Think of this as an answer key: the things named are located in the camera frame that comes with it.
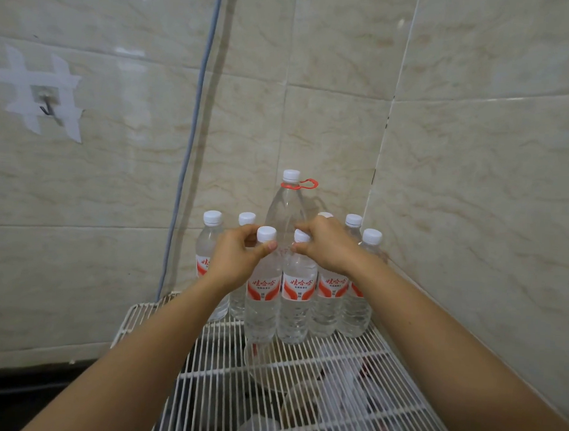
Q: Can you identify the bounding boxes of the person's right hand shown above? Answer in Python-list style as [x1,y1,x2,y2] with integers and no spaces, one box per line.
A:
[290,215,363,276]

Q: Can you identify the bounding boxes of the person's left hand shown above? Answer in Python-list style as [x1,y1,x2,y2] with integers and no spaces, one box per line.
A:
[205,222,279,298]

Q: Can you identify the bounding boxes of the red label water bottle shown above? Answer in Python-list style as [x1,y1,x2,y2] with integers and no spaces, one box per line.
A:
[276,228,321,346]
[243,226,285,345]

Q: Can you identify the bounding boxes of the person's left forearm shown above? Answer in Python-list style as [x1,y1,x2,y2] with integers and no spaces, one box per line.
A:
[21,257,237,431]

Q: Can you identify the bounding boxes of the person's right forearm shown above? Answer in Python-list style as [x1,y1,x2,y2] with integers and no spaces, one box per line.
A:
[339,253,569,431]

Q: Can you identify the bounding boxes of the cluster of small water bottles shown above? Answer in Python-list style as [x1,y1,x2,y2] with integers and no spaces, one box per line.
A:
[191,206,385,340]

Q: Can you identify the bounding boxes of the clear plastic bag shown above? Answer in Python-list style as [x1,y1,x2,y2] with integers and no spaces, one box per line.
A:
[280,340,402,431]

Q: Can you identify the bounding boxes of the white tape strips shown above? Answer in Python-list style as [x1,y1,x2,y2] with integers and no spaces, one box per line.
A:
[0,44,87,144]

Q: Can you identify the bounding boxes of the large clear red-handled bottle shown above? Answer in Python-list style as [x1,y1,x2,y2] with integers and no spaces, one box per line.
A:
[263,168,320,263]

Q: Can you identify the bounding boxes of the white wire rack shelf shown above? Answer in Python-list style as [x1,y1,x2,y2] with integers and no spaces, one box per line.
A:
[107,288,470,431]

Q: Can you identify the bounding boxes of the grey-blue wall cable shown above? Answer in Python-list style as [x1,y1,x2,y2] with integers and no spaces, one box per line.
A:
[155,0,225,305]

